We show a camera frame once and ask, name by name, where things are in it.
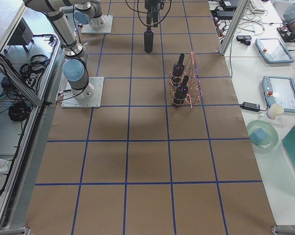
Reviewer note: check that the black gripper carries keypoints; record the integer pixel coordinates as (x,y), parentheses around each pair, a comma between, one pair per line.
(149,7)

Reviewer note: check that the dark wine bottle being moved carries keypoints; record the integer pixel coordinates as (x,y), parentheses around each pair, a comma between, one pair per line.
(148,39)

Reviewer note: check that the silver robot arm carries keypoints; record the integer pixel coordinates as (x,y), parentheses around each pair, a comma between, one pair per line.
(75,65)
(90,15)

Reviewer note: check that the dark wine bottle in basket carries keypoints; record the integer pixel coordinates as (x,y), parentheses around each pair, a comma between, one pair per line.
(178,70)

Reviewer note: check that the far blue teach pendant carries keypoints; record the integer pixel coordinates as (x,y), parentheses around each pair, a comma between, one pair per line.
(273,51)

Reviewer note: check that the blue teach pendant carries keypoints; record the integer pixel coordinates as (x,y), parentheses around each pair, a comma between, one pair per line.
(273,51)
(280,90)

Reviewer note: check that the black power brick on table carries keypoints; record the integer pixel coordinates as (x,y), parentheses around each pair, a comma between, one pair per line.
(250,106)

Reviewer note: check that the grey box with vents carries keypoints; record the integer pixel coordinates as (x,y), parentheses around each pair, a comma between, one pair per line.
(22,36)

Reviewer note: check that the near blue teach pendant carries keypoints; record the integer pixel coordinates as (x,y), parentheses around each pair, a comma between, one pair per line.
(280,90)

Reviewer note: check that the white paper cup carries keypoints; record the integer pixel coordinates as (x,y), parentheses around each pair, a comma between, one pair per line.
(274,111)

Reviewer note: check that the blue foam cube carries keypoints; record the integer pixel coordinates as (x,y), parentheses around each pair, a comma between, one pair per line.
(258,135)

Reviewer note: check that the green glass plate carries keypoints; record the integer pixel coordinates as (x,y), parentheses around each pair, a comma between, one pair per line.
(272,139)

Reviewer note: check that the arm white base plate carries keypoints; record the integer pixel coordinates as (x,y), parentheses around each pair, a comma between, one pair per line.
(90,98)
(100,25)

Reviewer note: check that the copper wire wine basket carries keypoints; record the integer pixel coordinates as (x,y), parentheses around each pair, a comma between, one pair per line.
(194,95)

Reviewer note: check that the aluminium frame post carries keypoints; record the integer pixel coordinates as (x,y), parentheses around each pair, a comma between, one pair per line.
(238,14)

